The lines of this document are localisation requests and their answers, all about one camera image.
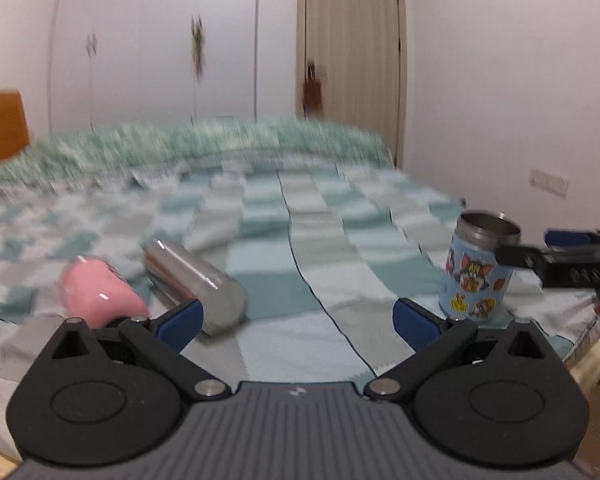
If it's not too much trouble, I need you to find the white wall socket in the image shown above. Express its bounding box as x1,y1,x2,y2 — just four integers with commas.
528,167,570,197

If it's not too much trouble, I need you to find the green flower wardrobe sticker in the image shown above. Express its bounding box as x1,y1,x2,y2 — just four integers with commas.
189,14,207,81

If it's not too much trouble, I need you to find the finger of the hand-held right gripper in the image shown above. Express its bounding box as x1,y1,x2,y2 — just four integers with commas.
495,244,552,272
543,229,600,251

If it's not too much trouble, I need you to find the yellow mattress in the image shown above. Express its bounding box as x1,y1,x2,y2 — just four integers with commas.
568,336,600,389

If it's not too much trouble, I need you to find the stainless steel cup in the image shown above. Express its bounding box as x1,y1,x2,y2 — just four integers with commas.
141,239,249,337

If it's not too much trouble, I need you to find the brown hanging door ornament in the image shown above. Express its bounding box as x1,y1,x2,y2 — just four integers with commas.
302,59,326,117

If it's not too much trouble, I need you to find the white wardrobe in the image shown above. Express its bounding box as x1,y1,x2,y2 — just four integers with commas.
47,0,261,136

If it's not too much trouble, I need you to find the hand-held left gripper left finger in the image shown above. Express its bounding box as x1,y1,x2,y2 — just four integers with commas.
39,298,232,402

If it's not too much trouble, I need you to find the wooden headboard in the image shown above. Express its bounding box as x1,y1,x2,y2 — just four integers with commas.
0,89,31,169

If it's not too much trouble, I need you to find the pink cup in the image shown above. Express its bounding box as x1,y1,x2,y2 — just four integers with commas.
61,256,151,328

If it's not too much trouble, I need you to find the beige door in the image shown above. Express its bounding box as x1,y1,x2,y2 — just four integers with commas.
295,0,409,171

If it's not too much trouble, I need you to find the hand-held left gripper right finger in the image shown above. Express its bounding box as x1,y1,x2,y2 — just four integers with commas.
362,297,562,404

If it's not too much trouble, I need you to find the green patterned folded quilt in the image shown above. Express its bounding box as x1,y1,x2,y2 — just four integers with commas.
0,117,396,186

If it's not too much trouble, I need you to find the blue cartoon print cup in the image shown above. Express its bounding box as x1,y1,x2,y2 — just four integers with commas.
439,210,523,323

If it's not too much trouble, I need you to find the green checked blanket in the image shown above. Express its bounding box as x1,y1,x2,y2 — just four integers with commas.
0,156,600,462

